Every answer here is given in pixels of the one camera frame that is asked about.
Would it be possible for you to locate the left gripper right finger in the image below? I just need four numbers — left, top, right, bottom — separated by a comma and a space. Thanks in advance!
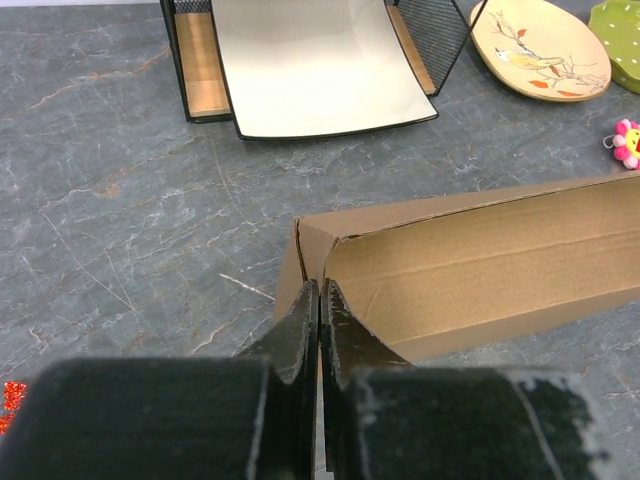
320, 280, 620, 479

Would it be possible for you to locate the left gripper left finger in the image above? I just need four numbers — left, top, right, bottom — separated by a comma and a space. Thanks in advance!
1, 281, 319, 479

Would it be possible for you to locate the brown cardboard box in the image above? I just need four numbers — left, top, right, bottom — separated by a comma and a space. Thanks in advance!
274, 173, 639, 361

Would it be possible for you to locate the orange maple leaf toy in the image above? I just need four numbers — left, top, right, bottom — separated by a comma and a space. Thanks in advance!
0, 381, 28, 435

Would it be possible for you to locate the white square plate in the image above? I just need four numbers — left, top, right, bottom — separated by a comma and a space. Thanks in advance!
211, 1, 438, 140

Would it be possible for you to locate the pink flower toy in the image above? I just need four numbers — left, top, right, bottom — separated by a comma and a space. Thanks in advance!
602, 119, 640, 170

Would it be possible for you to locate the beige floral plate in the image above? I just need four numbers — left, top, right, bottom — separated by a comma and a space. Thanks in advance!
469, 0, 612, 102

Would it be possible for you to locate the green dotted plate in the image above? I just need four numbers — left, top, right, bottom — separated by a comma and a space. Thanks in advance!
588, 0, 640, 94

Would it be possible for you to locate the black wire wooden shelf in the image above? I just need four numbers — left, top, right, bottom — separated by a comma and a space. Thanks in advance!
159, 0, 476, 124

